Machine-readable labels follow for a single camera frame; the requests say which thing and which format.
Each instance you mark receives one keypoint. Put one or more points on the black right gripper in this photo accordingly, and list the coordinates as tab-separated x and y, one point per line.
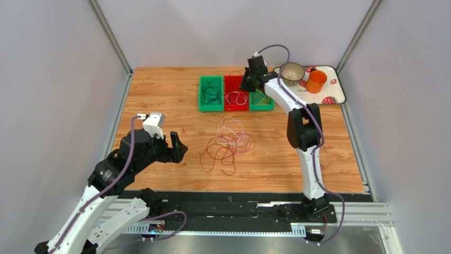
251	80

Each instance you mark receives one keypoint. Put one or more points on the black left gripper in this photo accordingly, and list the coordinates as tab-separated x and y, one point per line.
181	148

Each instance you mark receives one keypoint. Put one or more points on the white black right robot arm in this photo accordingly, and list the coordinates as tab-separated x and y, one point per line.
304	132

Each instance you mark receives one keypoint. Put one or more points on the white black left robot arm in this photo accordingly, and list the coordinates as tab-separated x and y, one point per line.
81	233

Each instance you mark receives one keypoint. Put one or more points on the right green plastic bin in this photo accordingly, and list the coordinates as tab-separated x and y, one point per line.
260	101

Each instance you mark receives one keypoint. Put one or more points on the green plastic bin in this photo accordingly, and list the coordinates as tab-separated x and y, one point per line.
260	101
211	94

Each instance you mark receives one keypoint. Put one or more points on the red plastic bin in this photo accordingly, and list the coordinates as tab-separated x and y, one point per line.
234	98

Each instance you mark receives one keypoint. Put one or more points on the beige ceramic bowl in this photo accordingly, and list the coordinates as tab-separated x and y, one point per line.
292	73

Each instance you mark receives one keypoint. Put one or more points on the left green plastic bin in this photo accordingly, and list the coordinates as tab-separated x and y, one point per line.
211	94

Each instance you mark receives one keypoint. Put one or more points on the orange plastic cup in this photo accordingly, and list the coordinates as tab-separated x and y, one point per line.
316	81

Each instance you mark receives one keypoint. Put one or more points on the strawberry pattern tray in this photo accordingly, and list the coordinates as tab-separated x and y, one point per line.
331	93

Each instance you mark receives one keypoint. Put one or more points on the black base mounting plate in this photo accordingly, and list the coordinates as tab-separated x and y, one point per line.
251	212

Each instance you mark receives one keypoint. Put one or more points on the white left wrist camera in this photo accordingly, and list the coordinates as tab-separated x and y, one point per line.
153	123

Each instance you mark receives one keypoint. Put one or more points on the right aluminium corner post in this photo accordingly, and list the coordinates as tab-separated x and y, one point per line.
359	34

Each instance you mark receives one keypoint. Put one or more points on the aluminium corner post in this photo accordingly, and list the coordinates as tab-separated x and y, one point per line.
107	30
359	34

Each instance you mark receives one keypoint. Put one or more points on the left aluminium corner post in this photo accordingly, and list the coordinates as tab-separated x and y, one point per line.
107	30

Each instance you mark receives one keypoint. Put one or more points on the aluminium frame rail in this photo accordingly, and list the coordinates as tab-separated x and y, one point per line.
358	214

